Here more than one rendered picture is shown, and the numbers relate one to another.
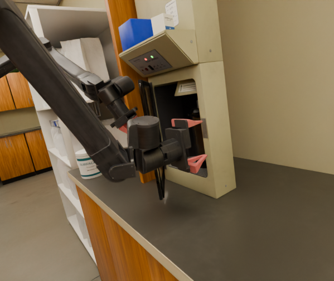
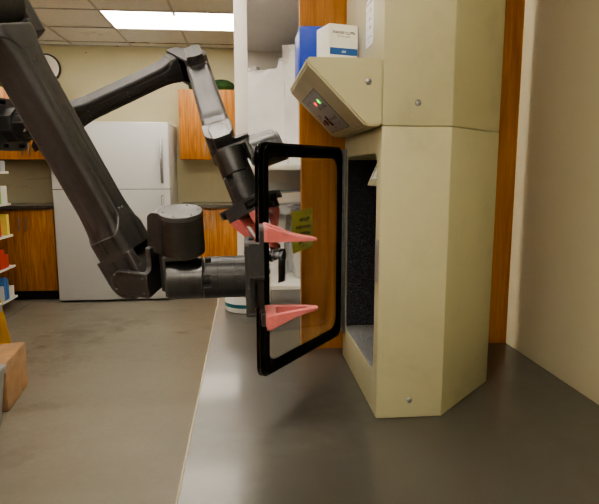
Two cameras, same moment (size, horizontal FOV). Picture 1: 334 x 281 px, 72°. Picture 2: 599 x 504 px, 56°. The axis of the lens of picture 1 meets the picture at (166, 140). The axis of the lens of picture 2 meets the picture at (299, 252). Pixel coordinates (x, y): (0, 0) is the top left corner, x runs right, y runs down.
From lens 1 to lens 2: 0.45 m
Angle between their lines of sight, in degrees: 28
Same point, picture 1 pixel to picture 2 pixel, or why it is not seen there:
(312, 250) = not seen: outside the picture
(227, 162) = (424, 350)
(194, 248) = (234, 468)
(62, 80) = (60, 130)
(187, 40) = (358, 80)
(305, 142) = not seen: outside the picture
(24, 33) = (22, 65)
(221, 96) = (433, 202)
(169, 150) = (219, 272)
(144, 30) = not seen: hidden behind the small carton
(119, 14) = (318, 12)
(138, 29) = (312, 46)
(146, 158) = (171, 273)
